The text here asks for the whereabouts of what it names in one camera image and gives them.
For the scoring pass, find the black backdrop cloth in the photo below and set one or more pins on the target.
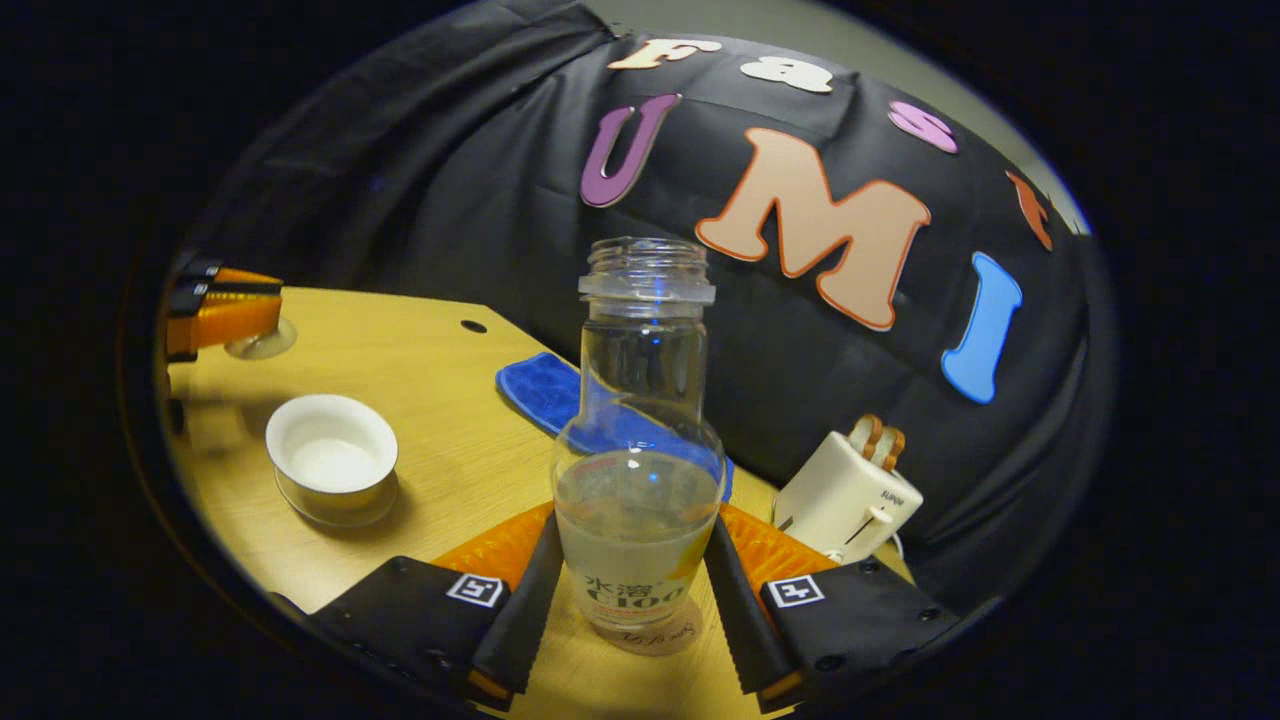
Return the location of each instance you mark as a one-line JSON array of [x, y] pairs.
[[450, 200]]

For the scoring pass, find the clear water bottle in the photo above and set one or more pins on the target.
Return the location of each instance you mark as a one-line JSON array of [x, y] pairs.
[[638, 520]]

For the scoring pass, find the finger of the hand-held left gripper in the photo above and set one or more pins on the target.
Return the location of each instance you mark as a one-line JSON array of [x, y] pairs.
[[225, 318], [230, 277]]

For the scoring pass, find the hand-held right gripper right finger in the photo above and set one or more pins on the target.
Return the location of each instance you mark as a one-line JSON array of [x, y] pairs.
[[745, 630]]

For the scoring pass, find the cream ceramic teacup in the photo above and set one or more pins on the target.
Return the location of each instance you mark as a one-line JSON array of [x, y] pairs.
[[330, 465]]

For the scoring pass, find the toast bread slice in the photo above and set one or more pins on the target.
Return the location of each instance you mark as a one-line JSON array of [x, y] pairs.
[[866, 438], [893, 450]]

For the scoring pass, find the blue folded towel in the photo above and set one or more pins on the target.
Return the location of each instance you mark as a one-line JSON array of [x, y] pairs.
[[540, 390]]

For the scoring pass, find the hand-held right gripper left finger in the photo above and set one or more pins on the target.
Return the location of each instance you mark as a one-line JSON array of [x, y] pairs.
[[525, 620]]

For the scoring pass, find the white toaster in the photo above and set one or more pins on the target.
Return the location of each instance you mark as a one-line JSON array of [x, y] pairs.
[[840, 500]]

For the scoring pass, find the round printed coaster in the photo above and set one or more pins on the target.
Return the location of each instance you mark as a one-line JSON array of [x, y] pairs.
[[680, 635]]

